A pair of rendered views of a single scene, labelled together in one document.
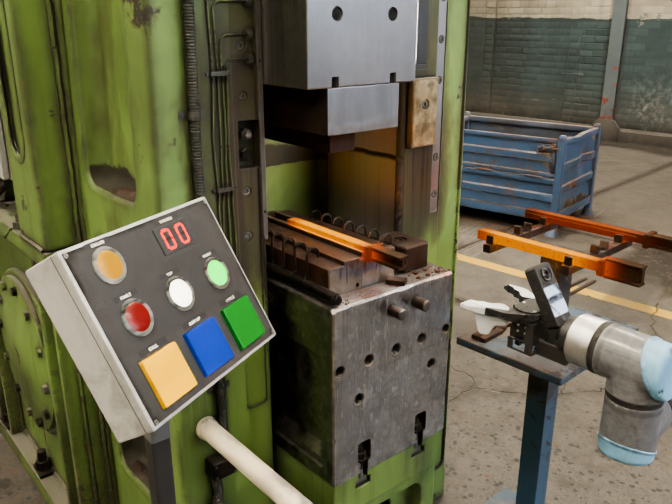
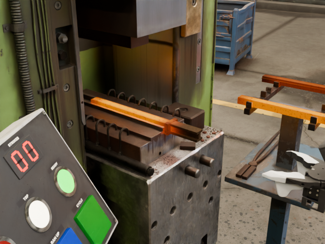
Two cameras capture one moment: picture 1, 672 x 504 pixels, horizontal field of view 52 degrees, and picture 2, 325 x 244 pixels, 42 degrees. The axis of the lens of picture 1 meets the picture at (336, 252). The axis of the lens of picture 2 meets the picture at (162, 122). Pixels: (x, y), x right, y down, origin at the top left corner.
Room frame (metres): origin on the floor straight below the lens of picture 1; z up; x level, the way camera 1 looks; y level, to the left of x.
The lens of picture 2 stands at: (0.41, 0.17, 1.51)
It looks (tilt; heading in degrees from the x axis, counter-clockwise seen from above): 25 degrees down; 348
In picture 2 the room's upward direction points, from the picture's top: straight up
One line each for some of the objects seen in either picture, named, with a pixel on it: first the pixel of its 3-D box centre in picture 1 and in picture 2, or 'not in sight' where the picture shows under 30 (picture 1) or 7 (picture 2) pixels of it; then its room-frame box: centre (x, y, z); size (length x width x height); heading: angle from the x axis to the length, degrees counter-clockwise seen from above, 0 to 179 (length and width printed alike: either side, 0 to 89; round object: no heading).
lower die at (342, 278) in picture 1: (306, 247); (110, 122); (1.62, 0.07, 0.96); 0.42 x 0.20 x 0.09; 40
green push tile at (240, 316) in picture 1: (241, 322); (92, 222); (1.07, 0.16, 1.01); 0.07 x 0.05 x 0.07; 155
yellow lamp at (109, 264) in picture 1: (109, 265); not in sight; (0.93, 0.33, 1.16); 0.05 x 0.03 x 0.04; 130
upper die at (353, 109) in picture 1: (303, 99); (103, 3); (1.62, 0.07, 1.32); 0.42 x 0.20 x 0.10; 40
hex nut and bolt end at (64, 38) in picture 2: (246, 144); (62, 47); (1.45, 0.19, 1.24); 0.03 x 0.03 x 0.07; 40
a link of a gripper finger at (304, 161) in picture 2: (519, 303); (301, 165); (1.23, -0.36, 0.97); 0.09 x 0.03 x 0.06; 8
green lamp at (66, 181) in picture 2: (216, 272); (65, 181); (1.09, 0.20, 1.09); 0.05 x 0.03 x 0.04; 130
